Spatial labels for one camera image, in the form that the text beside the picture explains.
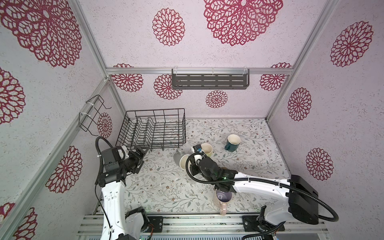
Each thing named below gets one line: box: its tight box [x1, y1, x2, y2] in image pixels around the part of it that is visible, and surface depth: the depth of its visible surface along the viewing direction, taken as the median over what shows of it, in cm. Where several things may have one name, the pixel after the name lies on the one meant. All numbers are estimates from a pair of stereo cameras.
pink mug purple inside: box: [215, 189, 233, 216], surface depth 73 cm
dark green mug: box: [224, 134, 241, 152], surface depth 98 cm
